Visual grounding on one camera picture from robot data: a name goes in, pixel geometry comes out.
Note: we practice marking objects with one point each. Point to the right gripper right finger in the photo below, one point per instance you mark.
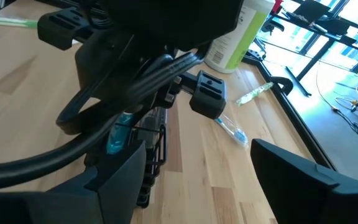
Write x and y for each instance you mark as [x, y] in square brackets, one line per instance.
[306, 199]

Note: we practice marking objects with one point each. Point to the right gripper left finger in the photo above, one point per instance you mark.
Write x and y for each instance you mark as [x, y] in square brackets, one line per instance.
[117, 193]

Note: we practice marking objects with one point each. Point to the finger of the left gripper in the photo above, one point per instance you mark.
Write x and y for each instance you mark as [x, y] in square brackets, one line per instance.
[59, 28]
[208, 93]

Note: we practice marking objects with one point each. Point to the blue toothbrush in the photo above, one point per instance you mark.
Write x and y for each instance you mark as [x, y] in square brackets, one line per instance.
[236, 133]

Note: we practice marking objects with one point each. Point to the green toothbrush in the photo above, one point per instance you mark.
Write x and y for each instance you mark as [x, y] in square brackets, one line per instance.
[8, 21]
[253, 93]

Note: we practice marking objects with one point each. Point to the white wipes canister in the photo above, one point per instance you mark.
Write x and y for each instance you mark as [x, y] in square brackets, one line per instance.
[228, 40]

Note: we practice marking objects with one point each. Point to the black table clamp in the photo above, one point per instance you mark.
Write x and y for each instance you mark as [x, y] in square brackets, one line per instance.
[286, 84]

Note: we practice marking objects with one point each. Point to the black standing desk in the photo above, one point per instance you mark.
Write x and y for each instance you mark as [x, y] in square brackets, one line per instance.
[322, 31]

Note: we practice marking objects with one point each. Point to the large glass window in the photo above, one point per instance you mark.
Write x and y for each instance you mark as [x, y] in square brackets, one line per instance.
[350, 53]

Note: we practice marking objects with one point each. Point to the black aluminium table frame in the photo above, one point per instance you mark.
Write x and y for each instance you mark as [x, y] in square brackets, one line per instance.
[309, 135]

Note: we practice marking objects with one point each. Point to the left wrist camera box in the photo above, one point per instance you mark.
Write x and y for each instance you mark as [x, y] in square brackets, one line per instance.
[172, 21]

